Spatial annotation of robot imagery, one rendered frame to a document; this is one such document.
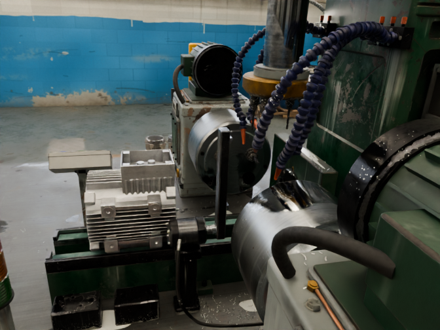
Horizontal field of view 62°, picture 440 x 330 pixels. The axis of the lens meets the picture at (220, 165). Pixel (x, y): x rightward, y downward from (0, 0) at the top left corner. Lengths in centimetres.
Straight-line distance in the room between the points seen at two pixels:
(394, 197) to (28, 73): 631
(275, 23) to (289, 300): 59
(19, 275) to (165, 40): 554
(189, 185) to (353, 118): 70
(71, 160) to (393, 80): 85
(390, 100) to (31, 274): 99
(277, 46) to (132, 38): 555
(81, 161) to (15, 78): 549
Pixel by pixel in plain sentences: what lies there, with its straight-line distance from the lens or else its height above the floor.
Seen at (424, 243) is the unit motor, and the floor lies 131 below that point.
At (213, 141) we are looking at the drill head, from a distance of 111.
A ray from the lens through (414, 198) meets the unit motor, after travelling 37.
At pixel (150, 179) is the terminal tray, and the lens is 85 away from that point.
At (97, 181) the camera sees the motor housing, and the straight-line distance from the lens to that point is 87.
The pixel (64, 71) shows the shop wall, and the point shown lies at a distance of 642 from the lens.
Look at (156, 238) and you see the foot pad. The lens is 87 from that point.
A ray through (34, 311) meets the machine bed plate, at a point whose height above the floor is 80.
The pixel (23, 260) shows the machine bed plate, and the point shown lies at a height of 80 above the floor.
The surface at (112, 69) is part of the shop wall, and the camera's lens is 637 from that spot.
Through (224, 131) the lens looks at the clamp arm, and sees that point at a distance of 72.
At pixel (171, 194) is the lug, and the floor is 108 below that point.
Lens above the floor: 146
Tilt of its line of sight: 22 degrees down
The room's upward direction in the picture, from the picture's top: 2 degrees clockwise
